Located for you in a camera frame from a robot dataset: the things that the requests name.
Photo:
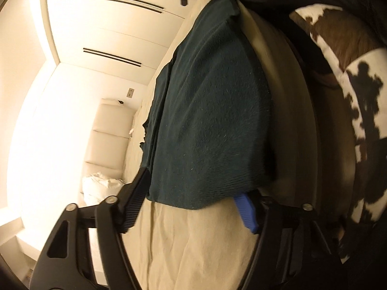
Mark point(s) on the cow print cloth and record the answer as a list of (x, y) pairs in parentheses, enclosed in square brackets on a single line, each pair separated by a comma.
[(362, 102)]

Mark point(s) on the white wardrobe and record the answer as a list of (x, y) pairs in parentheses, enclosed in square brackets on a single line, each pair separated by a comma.
[(105, 27)]

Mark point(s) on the cream padded headboard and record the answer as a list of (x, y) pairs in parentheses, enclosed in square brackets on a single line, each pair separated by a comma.
[(108, 145)]

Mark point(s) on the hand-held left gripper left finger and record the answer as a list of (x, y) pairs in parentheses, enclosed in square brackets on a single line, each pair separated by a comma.
[(134, 200)]

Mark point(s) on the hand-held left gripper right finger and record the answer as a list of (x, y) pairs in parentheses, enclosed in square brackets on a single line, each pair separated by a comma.
[(246, 210)]

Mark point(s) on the dark green cloth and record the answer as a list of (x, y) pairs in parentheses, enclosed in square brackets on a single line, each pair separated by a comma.
[(205, 111)]

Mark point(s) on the white pillow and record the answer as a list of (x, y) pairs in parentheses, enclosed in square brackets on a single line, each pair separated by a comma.
[(96, 187)]

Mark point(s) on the beige bed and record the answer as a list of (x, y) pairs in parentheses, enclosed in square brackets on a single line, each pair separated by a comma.
[(196, 247)]

